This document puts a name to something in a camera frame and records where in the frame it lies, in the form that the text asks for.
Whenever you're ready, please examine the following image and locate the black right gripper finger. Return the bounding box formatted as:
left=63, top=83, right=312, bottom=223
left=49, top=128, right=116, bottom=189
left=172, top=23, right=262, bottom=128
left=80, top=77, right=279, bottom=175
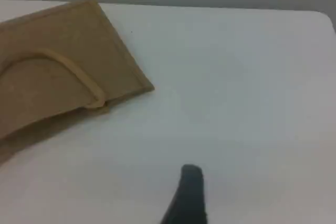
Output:
left=159, top=164, right=210, bottom=224

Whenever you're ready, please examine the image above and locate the brown jute tote bag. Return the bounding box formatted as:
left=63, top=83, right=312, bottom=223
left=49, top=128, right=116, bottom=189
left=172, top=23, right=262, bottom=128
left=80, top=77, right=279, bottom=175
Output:
left=0, top=0, right=155, bottom=166

